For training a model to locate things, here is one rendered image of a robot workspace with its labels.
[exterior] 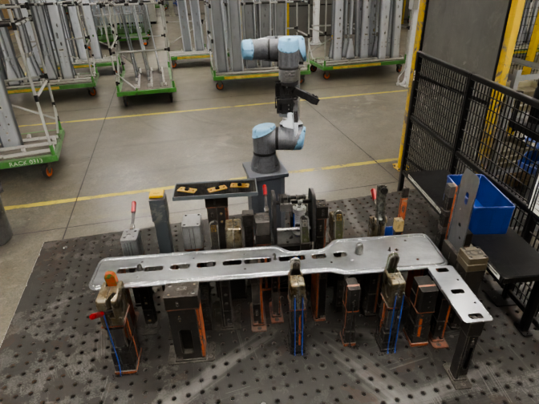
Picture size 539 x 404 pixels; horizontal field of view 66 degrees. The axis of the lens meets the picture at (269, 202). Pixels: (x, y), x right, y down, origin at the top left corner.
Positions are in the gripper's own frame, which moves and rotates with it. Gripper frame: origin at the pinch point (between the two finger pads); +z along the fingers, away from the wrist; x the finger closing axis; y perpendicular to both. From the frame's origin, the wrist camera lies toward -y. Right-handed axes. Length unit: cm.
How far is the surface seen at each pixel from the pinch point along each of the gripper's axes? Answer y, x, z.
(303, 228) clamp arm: -2.4, 12.5, 38.9
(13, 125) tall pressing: 275, -318, 90
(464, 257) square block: -59, 39, 39
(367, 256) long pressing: -26, 28, 44
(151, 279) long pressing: 58, 32, 44
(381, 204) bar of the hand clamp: -35.8, 10.2, 31.1
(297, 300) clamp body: 5, 47, 46
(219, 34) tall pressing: 45, -698, 50
